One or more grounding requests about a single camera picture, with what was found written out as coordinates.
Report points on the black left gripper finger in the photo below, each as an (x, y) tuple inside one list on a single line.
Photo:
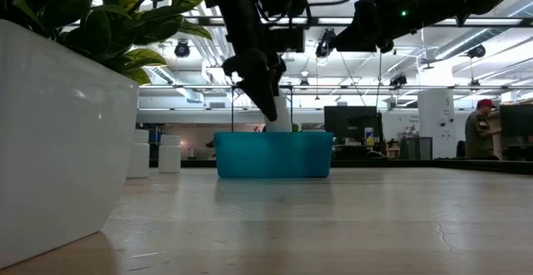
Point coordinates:
[(262, 98), (280, 85)]

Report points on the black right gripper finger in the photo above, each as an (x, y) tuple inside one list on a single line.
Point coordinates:
[(362, 33)]

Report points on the white pill bottle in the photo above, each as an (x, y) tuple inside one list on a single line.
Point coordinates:
[(139, 158), (284, 116), (170, 156)]

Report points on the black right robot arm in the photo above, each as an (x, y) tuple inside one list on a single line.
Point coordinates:
[(441, 4)]

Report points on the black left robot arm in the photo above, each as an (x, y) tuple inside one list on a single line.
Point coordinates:
[(235, 12)]

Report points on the blue plastic basket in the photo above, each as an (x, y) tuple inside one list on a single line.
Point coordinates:
[(270, 156)]

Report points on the black monitor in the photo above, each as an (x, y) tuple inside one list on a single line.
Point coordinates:
[(350, 121), (516, 121)]

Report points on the white column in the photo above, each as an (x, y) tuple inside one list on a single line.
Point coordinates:
[(433, 116)]

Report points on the grey cabinet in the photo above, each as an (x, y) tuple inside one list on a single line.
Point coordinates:
[(416, 148)]

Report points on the person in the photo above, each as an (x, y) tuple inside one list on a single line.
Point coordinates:
[(476, 133)]

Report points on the green artificial plant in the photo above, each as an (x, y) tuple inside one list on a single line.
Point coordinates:
[(104, 29)]

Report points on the white plant pot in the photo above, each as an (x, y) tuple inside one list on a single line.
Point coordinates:
[(54, 141)]

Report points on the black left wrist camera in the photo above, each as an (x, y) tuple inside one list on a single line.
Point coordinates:
[(287, 39)]

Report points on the black ceiling camera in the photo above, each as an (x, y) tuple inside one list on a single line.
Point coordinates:
[(476, 51), (182, 49)]

